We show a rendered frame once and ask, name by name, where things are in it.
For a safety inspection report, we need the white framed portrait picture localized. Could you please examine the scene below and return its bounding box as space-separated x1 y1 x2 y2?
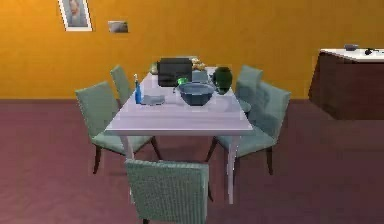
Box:
57 0 94 33

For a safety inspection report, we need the white dining table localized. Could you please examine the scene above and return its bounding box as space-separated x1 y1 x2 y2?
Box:
104 65 254 205

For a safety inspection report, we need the blue-grey bowl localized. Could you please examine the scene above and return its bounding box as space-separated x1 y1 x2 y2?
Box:
177 82 216 107

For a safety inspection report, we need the grey flat dish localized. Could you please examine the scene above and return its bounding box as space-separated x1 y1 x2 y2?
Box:
141 94 167 106

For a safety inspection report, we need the black box appliance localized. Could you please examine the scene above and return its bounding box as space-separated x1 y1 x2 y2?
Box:
157 57 194 88

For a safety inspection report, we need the dark green vase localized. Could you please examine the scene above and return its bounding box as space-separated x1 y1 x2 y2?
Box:
213 66 234 96

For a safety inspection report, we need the blue spray bottle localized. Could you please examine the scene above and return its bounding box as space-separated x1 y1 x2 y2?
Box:
133 73 143 105

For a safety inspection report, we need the grey-green upholstered chair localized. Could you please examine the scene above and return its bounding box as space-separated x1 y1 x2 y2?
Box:
205 80 292 176
124 158 214 224
234 64 264 114
109 64 134 108
74 81 163 175

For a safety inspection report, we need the dark brown white-topped cabinet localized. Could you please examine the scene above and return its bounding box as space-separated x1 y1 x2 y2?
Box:
308 48 384 121

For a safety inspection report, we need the small grey wall picture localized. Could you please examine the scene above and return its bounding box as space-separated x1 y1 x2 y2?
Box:
107 20 130 34

